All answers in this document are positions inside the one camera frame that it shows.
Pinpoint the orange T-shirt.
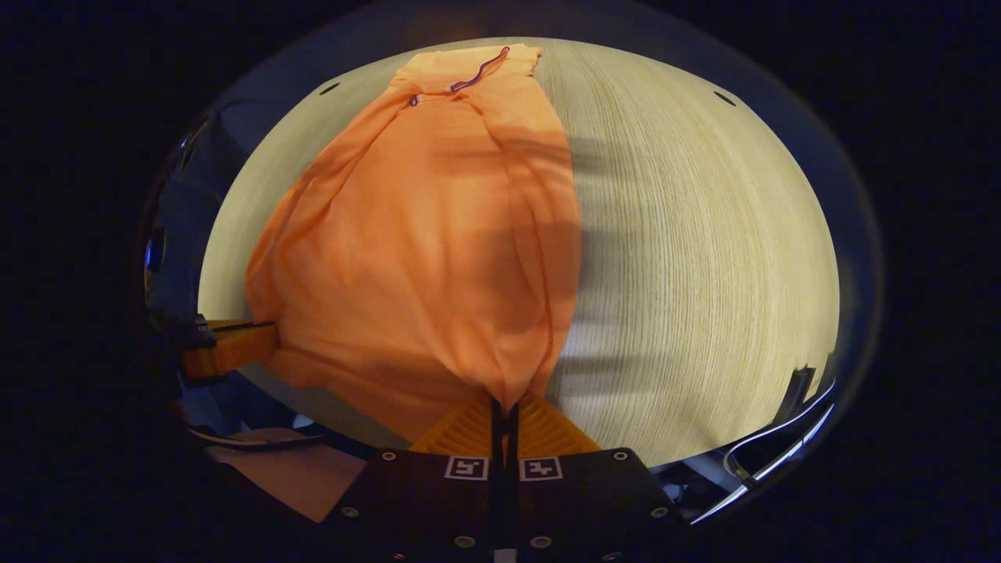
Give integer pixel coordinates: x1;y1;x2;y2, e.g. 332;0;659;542
245;43;583;443

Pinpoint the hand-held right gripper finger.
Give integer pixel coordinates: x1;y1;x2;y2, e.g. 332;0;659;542
325;389;509;563
508;391;691;562

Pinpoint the pale pink cloth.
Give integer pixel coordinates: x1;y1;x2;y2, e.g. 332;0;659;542
223;447;368;523

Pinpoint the chrome chair frame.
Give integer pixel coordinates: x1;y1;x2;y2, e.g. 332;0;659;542
690;366;838;526

